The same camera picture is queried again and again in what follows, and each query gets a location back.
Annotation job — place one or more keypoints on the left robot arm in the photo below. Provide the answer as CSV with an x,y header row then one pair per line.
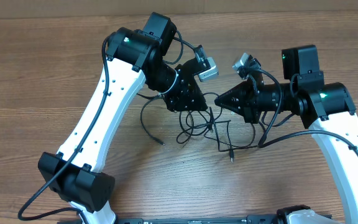
x,y
131,59

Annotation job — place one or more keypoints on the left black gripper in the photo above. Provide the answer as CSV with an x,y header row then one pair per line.
x,y
178,88

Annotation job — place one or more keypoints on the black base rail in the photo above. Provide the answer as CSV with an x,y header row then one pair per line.
x,y
296,214

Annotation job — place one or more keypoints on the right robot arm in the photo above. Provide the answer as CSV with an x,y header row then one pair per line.
x,y
327,112

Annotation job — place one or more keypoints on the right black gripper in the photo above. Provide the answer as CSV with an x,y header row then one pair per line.
x,y
252,99

